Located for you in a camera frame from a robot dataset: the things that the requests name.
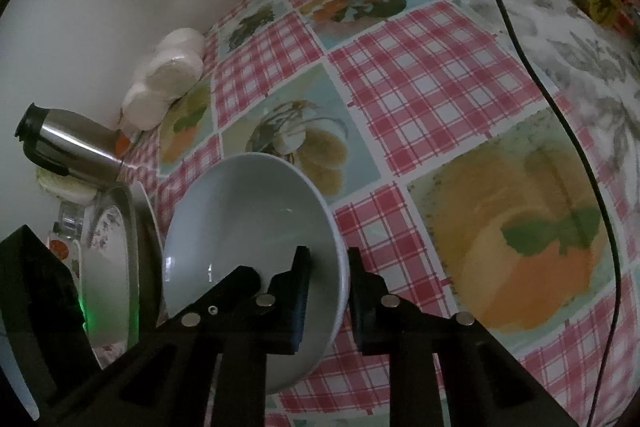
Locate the floral rimmed white plate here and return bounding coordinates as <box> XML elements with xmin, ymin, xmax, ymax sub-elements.
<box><xmin>80</xmin><ymin>205</ymin><xmax>136</xmax><ymax>348</ymax></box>

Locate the plain white bowl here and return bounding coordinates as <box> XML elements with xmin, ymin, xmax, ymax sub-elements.
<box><xmin>163</xmin><ymin>153</ymin><xmax>348</xmax><ymax>393</ymax></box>

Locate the glass jar with dark lid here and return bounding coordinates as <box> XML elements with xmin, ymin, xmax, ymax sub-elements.
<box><xmin>49</xmin><ymin>200</ymin><xmax>86</xmax><ymax>246</ymax></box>

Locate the grey round metal tray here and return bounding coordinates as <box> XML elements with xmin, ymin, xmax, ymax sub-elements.
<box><xmin>88</xmin><ymin>182</ymin><xmax>163</xmax><ymax>348</ymax></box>

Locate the napa cabbage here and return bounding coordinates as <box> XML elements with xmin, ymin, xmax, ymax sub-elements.
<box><xmin>36</xmin><ymin>167</ymin><xmax>98</xmax><ymax>206</ymax></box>

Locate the stainless steel thermos jug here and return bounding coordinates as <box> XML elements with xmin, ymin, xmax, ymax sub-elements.
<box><xmin>14</xmin><ymin>103</ymin><xmax>122</xmax><ymax>187</ymax></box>

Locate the orange patterned packet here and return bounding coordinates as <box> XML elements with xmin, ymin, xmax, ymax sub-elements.
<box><xmin>115</xmin><ymin>109</ymin><xmax>142</xmax><ymax>159</ymax></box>

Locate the checkered fruit tablecloth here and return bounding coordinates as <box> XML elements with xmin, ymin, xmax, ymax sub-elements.
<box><xmin>122</xmin><ymin>0</ymin><xmax>639</xmax><ymax>426</ymax></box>

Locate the white toilet paper pack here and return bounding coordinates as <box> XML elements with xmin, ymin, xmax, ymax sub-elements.
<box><xmin>122</xmin><ymin>27</ymin><xmax>205</xmax><ymax>131</ymax></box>

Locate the black power cable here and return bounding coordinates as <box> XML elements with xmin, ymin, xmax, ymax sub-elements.
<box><xmin>424</xmin><ymin>0</ymin><xmax>624</xmax><ymax>427</ymax></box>

